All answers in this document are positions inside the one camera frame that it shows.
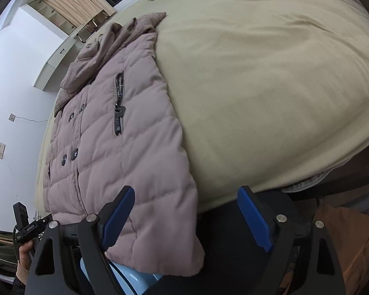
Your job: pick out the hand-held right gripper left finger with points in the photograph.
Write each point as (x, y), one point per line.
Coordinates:
(118, 218)

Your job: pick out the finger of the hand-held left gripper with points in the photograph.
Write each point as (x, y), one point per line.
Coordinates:
(20, 215)

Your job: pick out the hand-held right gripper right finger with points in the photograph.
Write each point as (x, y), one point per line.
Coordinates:
(253, 218)

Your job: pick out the mauve hooded padded coat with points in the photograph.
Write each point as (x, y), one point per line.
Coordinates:
(126, 144)

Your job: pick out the person's left forearm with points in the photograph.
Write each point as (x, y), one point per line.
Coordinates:
(22, 272)

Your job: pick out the person's left hand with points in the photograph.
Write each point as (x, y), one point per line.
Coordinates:
(25, 252)

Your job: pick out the dark green bag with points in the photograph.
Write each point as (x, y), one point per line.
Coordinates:
(1, 249)

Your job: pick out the black mesh chair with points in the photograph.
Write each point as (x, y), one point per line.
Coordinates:
(224, 252)

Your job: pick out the light blue plastic box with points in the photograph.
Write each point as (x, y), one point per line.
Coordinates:
(135, 281)

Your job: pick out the orange brown cloth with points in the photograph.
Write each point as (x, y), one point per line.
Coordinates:
(350, 245)

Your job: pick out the bed with beige sheet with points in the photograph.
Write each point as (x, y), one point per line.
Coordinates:
(264, 83)

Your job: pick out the beige curtain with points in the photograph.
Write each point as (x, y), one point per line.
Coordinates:
(77, 0)

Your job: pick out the beige wall socket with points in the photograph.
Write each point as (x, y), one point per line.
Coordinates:
(0, 150)

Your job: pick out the white wall-mounted desk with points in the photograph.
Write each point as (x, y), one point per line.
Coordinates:
(53, 63)

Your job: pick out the beige chair with metal frame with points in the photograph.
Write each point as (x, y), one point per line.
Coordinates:
(90, 26)

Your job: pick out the white wall shelf unit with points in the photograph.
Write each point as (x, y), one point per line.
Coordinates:
(52, 15)

